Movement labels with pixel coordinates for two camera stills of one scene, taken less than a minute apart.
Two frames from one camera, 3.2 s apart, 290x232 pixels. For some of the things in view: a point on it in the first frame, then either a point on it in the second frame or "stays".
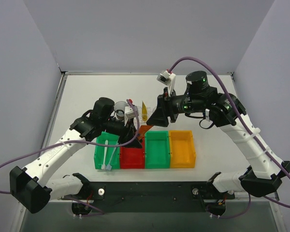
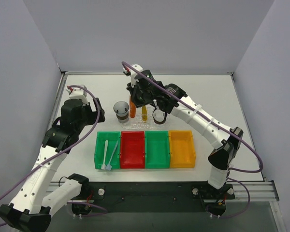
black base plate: x=151 y=197 stays
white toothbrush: x=103 y=166 stays
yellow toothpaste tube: x=144 y=112 stays
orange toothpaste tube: x=142 y=129 -> x=132 y=108
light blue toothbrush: x=108 y=166 stays
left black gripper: x=126 y=130 -> x=96 y=111
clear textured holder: x=150 y=111 stays
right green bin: x=157 y=151 stays
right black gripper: x=167 y=109 -> x=136 y=98
